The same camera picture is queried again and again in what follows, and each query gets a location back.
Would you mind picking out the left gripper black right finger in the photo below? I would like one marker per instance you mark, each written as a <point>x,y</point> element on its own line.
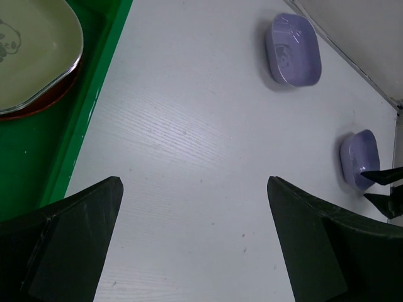
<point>333,254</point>

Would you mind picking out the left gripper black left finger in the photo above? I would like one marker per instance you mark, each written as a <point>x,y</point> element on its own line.
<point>57,253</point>

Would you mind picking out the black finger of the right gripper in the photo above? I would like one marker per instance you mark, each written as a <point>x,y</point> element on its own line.
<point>389,206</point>
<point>384,177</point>

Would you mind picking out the red round plate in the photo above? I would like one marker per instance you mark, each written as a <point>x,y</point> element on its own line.
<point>51,97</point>

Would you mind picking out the green square dish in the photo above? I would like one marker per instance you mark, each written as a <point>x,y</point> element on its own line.
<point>41,43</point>

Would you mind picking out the green plastic bin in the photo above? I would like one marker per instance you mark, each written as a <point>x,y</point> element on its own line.
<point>38,153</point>

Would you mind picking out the right purple square dish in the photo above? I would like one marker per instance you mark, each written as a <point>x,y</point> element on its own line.
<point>359,153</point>

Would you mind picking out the purple square dish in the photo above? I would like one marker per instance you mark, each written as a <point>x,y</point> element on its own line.
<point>293,51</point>
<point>359,153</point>

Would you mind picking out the upper left purple square dish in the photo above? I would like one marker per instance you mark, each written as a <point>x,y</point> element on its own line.
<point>293,51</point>

